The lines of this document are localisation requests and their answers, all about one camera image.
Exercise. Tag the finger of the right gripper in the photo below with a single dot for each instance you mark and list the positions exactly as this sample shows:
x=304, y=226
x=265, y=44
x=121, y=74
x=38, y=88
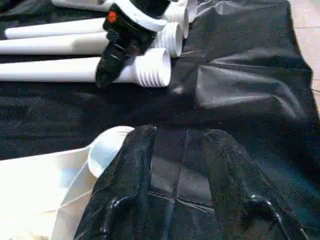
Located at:
x=112, y=67

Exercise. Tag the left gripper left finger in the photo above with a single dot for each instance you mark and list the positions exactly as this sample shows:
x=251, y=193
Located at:
x=125, y=190

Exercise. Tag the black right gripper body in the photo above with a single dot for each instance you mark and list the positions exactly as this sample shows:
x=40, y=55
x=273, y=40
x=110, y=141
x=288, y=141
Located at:
x=127, y=37

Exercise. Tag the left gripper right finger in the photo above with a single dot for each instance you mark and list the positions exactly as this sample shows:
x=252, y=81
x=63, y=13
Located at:
x=240, y=200

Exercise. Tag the white plastic table leg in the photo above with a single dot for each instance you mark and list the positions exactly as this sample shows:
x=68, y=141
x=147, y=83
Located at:
x=80, y=3
x=50, y=46
x=50, y=28
x=50, y=70

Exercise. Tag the white plastic table top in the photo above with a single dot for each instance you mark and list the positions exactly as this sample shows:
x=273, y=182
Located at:
x=40, y=190

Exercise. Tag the black plastic mat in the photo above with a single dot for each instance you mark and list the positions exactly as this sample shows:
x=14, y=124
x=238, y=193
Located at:
x=240, y=75

